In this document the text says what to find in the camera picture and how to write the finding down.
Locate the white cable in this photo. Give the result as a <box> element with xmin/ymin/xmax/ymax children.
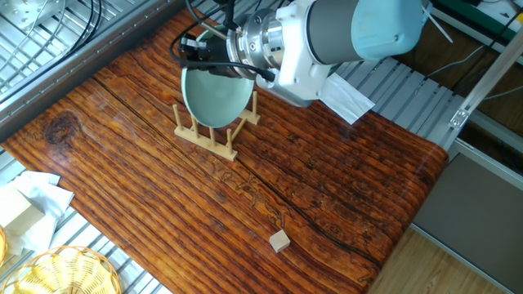
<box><xmin>424</xmin><ymin>43</ymin><xmax>487</xmax><ymax>79</ymax></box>

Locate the grey metal rail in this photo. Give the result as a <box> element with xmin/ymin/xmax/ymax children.
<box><xmin>0</xmin><ymin>0</ymin><xmax>187</xmax><ymax>143</ymax></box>

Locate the aluminium mounting plate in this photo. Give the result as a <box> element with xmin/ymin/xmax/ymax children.
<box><xmin>0</xmin><ymin>0</ymin><xmax>67</xmax><ymax>33</ymax></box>

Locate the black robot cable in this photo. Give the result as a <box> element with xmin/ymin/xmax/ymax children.
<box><xmin>169</xmin><ymin>0</ymin><xmax>277</xmax><ymax>82</ymax></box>

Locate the white cable tie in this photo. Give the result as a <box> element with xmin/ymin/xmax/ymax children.
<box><xmin>420</xmin><ymin>6</ymin><xmax>454</xmax><ymax>44</ymax></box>

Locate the metal wire grid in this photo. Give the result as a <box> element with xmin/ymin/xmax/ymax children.
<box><xmin>0</xmin><ymin>0</ymin><xmax>136</xmax><ymax>97</ymax></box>

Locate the aluminium frame post with bracket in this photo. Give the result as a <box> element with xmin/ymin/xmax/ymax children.
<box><xmin>448</xmin><ymin>26</ymin><xmax>523</xmax><ymax>131</ymax></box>

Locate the light green round dish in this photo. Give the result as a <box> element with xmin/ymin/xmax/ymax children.
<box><xmin>180</xmin><ymin>26</ymin><xmax>256</xmax><ymax>129</ymax></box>

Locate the wood grain table mat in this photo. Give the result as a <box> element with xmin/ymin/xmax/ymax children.
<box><xmin>0</xmin><ymin>7</ymin><xmax>450</xmax><ymax>294</ymax></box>

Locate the small wooden cube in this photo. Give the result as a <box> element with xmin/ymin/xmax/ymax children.
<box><xmin>268</xmin><ymin>229</ymin><xmax>292</xmax><ymax>254</ymax></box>

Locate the wooden peg dish rack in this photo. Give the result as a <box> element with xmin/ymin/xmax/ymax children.
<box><xmin>171</xmin><ymin>90</ymin><xmax>262</xmax><ymax>163</ymax></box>

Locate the yellow wicker basket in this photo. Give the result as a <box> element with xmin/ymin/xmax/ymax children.
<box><xmin>0</xmin><ymin>224</ymin><xmax>9</xmax><ymax>270</ymax></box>

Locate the black cable bundle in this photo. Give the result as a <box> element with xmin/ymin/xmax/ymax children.
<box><xmin>65</xmin><ymin>0</ymin><xmax>105</xmax><ymax>60</ymax></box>

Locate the white paper sheet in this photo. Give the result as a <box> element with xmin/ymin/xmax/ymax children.
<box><xmin>319</xmin><ymin>73</ymin><xmax>376</xmax><ymax>126</ymax></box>

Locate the pale wooden block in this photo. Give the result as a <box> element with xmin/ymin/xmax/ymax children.
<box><xmin>0</xmin><ymin>187</ymin><xmax>47</xmax><ymax>237</ymax></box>

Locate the white crumpled cloth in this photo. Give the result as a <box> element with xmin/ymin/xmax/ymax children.
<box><xmin>0</xmin><ymin>170</ymin><xmax>76</xmax><ymax>257</ymax></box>

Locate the grey flat panel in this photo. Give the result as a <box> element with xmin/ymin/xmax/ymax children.
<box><xmin>411</xmin><ymin>153</ymin><xmax>523</xmax><ymax>294</ymax></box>

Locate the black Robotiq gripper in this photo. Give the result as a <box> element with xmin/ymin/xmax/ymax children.
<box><xmin>178</xmin><ymin>35</ymin><xmax>250</xmax><ymax>79</ymax></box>

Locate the yellow wire basket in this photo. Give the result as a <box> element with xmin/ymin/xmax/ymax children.
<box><xmin>0</xmin><ymin>245</ymin><xmax>123</xmax><ymax>294</ymax></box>

